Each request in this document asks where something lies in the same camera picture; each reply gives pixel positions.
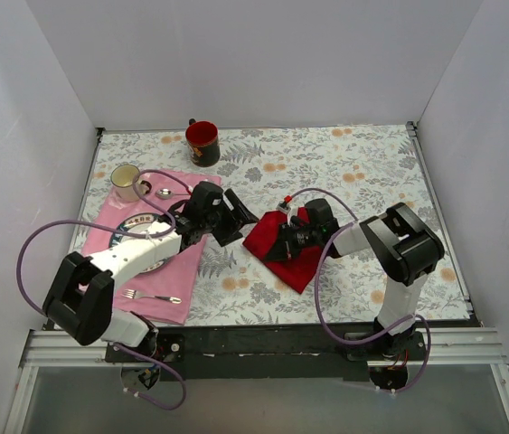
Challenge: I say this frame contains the red cloth napkin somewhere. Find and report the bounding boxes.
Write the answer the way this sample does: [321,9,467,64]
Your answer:
[242,211,322,294]

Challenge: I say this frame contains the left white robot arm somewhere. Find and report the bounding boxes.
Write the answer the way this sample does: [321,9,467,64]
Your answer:
[42,181,259,362]

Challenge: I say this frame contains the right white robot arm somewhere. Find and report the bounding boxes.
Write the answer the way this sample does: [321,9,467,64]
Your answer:
[263,198,445,360]

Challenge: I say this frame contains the silver spoon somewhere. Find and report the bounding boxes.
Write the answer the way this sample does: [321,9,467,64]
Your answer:
[155,188,191,200]

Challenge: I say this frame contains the floral tablecloth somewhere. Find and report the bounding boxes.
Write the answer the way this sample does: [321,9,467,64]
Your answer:
[52,124,472,330]

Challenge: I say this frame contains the white plate teal rim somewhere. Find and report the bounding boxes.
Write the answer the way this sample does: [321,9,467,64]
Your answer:
[108,212,177,274]

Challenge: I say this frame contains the black red mug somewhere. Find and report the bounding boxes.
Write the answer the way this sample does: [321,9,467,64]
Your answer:
[185,118,221,167]

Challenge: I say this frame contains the cream enamel mug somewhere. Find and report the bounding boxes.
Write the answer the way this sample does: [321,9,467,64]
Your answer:
[110,164,140,203]

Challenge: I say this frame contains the pink cloth placemat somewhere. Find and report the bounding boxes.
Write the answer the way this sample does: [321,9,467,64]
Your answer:
[78,170,222,325]

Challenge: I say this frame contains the silver fork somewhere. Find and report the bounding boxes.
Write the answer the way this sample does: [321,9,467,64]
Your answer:
[121,289,183,305]

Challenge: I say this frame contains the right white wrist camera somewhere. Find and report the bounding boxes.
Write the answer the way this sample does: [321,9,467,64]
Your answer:
[277,195,292,220]

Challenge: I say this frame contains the black mounting base plate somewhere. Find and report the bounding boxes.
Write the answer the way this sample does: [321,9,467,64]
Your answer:
[104,325,429,383]

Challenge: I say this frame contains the aluminium frame rail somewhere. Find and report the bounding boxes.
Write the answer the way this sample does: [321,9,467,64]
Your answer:
[5,324,509,433]

